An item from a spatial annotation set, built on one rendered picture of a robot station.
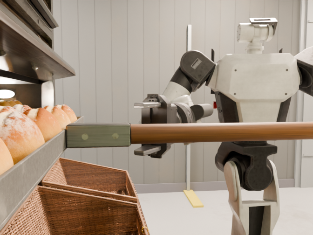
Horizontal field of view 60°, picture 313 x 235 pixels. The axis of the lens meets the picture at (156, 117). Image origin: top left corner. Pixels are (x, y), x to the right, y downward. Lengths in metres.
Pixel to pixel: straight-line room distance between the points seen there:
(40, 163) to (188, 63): 0.78
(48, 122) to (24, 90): 1.59
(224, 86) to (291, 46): 3.29
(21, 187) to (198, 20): 3.61
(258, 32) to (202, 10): 2.78
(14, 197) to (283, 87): 0.89
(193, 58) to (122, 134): 0.64
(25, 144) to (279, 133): 0.37
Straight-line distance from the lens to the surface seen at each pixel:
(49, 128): 0.39
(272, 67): 0.98
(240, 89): 0.94
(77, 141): 0.39
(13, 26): 0.70
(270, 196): 1.13
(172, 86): 0.97
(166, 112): 0.52
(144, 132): 0.40
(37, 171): 0.25
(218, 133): 0.43
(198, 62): 0.98
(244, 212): 1.05
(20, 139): 0.28
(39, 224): 1.32
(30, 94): 1.97
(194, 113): 0.64
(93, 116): 3.52
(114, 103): 3.49
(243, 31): 1.03
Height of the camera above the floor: 1.25
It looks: 4 degrees down
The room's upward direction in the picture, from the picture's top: straight up
